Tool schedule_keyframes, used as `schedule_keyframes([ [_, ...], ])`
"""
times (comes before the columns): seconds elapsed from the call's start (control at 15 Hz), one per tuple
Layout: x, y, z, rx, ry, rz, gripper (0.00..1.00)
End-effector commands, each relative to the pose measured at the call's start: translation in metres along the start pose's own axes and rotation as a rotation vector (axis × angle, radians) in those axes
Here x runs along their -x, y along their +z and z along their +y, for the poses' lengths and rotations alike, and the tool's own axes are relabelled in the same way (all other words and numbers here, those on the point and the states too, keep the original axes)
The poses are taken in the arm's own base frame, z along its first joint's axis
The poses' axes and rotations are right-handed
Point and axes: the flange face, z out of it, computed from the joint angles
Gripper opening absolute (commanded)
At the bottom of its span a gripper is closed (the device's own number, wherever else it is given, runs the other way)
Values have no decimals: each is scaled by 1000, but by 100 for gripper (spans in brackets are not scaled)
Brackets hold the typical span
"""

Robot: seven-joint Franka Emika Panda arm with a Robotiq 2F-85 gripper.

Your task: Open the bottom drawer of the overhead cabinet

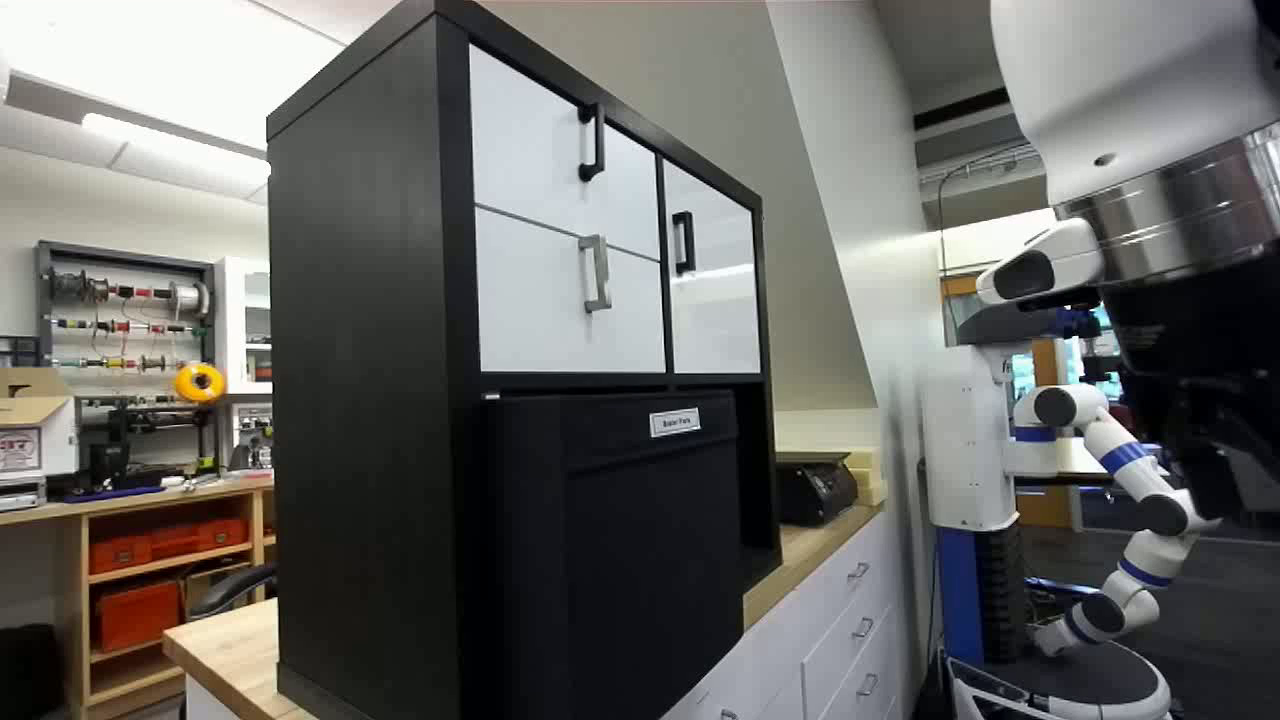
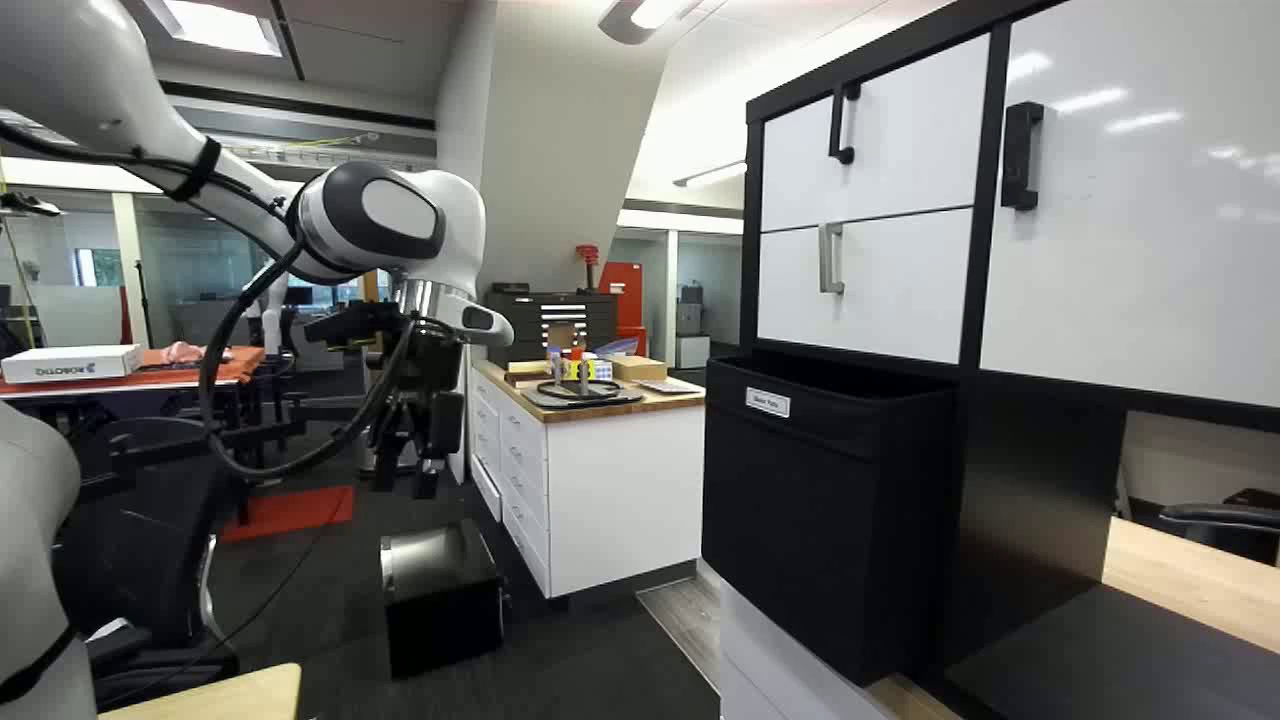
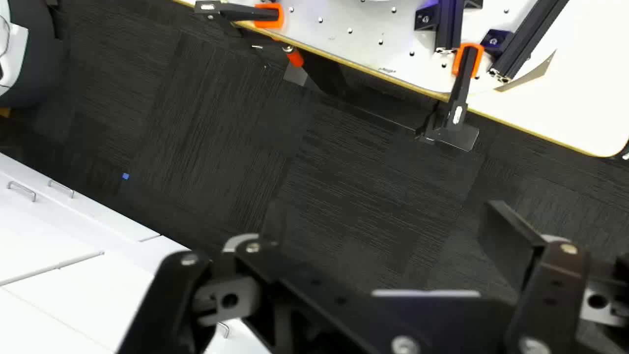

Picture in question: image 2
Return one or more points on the dark padded seat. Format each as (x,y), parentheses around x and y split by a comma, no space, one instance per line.
(1221,520)

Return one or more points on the white cabinet with wood top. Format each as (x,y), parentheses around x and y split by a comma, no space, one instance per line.
(614,492)

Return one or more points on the dark round tray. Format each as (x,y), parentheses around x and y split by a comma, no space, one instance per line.
(583,395)

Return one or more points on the white flat box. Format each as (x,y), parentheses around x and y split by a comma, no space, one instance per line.
(67,363)

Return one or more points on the small cardboard box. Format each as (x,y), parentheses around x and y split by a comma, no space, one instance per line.
(638,369)

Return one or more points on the black cabinet frame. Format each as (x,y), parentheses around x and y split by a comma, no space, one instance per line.
(984,265)

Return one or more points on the white flat tray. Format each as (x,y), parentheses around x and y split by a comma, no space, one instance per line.
(671,390)

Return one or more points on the white bin label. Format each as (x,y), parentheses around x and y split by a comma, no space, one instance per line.
(769,401)

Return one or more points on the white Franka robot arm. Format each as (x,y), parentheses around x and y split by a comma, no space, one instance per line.
(387,223)

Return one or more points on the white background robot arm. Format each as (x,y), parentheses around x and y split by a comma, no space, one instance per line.
(272,321)

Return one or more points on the black box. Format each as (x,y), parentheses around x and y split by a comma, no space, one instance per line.
(441,600)

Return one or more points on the black fabric storage bin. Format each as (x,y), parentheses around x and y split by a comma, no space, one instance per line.
(824,520)

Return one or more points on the black office chair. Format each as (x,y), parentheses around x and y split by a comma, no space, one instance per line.
(133,547)

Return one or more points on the colourful toy stack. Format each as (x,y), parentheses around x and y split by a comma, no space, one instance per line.
(576,365)

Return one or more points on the black tool chest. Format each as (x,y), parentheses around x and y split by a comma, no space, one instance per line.
(532,321)

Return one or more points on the black table mat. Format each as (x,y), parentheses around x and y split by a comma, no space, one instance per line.
(1122,660)

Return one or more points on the orange table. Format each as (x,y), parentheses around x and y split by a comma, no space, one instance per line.
(172,374)

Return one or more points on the red machine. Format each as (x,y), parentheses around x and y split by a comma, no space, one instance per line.
(621,302)

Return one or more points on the red floor mat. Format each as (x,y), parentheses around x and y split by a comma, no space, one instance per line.
(286,513)

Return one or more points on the large white cabinet door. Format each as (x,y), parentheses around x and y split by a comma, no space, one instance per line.
(1163,242)

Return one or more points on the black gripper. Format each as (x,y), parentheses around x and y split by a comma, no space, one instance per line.
(431,363)

